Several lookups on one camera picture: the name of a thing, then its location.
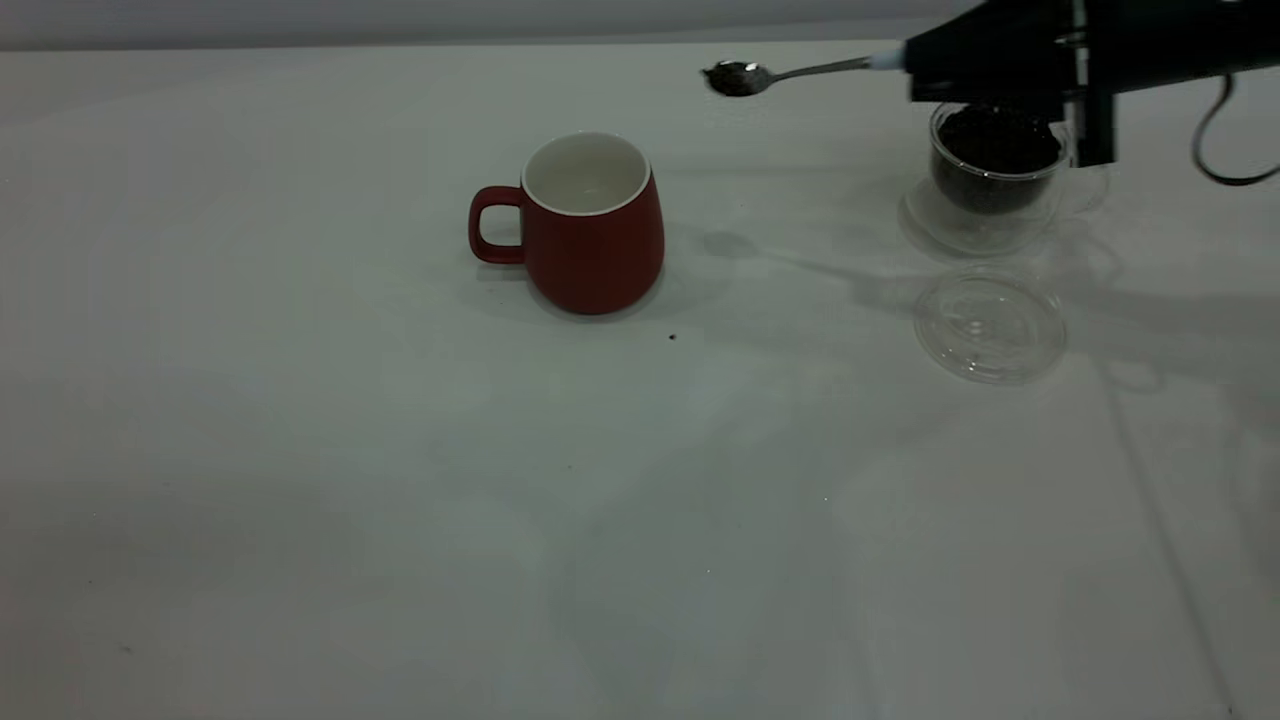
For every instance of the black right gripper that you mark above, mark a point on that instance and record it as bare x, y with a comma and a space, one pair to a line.
1180, 45

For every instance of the red ceramic mug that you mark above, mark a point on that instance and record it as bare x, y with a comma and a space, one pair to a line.
590, 260

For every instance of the pile of coffee beans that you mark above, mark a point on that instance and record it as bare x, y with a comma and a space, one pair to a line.
995, 145

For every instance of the clear glass cup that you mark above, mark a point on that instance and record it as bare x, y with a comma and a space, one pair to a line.
995, 190

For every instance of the clear glass saucer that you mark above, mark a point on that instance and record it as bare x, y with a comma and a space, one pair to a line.
990, 330
915, 222

